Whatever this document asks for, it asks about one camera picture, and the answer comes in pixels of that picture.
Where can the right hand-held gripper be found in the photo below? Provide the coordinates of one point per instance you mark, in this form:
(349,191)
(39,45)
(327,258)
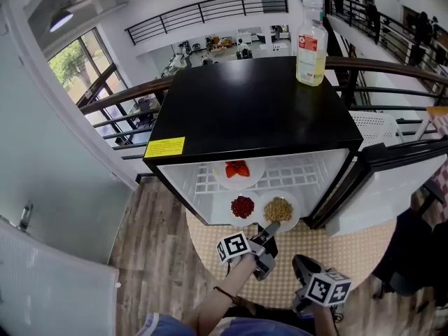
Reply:
(327,289)

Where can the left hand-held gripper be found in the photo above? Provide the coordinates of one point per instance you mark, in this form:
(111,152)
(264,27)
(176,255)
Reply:
(232,247)

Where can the white plate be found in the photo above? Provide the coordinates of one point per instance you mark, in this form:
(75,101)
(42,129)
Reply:
(227,219)
(257,173)
(295,205)

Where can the pile of dark red beans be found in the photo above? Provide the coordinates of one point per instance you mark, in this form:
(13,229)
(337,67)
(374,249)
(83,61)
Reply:
(242,207)

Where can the red items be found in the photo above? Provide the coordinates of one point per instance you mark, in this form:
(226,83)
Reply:
(237,169)

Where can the black mini fridge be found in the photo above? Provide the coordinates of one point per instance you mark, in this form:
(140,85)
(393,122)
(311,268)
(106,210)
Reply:
(245,110)

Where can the person's right forearm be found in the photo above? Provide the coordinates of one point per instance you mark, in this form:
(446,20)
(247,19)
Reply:
(323,322)

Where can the person's left forearm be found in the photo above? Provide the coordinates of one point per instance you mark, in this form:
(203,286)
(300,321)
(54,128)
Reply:
(224,292)

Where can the round table beige checkered cloth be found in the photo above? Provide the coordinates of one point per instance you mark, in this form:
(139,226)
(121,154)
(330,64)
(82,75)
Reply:
(287,257)

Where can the person's black trousers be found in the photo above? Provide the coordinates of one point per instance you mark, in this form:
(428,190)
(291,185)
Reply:
(266,313)

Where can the person's blue shirt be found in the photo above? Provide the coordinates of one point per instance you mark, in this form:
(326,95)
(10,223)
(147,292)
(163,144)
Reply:
(245,329)

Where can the black office chair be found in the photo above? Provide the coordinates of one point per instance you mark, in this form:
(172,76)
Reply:
(413,250)

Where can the white perforated plastic chair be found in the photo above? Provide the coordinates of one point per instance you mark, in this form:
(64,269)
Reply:
(374,128)

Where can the clear bottle with yellow liquid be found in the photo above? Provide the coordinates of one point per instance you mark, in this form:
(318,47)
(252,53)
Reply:
(311,54)

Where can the black railing with wooden handrail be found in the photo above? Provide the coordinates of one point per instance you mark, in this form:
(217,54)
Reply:
(115,98)

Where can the frosted glass panel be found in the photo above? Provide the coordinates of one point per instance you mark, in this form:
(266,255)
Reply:
(52,285)

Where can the frosted glass door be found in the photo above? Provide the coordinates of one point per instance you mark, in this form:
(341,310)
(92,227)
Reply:
(52,173)

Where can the black metal railing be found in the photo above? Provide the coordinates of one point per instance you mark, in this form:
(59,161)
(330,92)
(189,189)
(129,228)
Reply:
(395,30)
(210,9)

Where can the large window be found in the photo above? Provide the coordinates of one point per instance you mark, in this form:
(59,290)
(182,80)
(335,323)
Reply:
(77,61)

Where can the black pendant lamp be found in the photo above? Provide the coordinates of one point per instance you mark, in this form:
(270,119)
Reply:
(61,21)

